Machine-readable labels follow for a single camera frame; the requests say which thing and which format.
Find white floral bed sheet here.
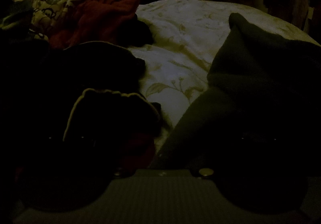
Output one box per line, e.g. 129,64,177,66
127,0,321,152

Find dark garment with light trim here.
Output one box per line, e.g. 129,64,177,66
63,89,162,167

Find red blanket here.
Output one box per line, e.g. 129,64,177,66
49,0,154,49

